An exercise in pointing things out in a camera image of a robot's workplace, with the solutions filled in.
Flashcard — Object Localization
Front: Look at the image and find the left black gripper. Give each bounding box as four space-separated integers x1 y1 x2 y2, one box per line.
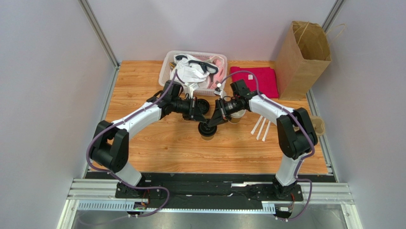
172 96 207 124

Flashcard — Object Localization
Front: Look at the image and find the black coffee cup lid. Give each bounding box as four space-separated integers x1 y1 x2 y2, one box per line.
198 123 217 137

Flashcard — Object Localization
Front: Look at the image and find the paper coffee cup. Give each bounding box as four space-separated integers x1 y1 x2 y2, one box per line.
229 109 246 124
201 135 214 141

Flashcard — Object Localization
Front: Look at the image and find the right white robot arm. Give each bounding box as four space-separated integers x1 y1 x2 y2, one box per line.
208 80 318 192

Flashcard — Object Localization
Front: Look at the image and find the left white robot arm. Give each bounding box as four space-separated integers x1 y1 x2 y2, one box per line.
86 80 210 187

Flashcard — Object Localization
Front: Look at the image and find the black lid on table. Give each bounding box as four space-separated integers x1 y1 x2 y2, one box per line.
197 99 210 115

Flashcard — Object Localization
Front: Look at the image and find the white cloth in basket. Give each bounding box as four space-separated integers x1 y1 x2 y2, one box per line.
170 54 210 88

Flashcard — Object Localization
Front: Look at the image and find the white wrapped straw left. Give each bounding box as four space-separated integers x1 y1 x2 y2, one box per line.
250 116 263 135

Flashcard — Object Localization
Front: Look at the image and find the white wrapped straw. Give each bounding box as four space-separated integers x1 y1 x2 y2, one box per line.
250 116 263 135
262 121 271 142
256 117 267 140

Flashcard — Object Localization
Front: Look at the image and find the white wrapped straw middle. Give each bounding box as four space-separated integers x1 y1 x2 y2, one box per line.
256 117 267 140

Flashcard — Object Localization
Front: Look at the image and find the white plastic basket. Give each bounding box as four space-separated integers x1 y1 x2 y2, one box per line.
159 50 228 96

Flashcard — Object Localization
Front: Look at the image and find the white wrapped straw right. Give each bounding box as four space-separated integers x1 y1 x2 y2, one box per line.
262 121 271 142

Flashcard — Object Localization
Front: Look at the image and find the red folded cloth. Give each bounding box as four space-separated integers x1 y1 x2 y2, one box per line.
230 66 279 99

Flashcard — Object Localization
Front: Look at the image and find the brown cardboard cup carrier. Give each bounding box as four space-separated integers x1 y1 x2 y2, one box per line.
310 115 325 137

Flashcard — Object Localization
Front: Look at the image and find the brown paper bag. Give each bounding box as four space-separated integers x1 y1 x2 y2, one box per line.
274 21 346 101

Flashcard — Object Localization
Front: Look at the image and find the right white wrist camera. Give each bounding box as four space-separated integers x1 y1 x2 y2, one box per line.
214 81 227 98

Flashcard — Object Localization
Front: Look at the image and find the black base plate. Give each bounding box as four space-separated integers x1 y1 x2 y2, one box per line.
85 171 337 211

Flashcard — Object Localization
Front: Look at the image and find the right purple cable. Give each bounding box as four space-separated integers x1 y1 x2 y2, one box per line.
215 70 316 222

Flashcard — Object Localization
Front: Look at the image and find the aluminium frame rail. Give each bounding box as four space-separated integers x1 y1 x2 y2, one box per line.
57 179 362 229

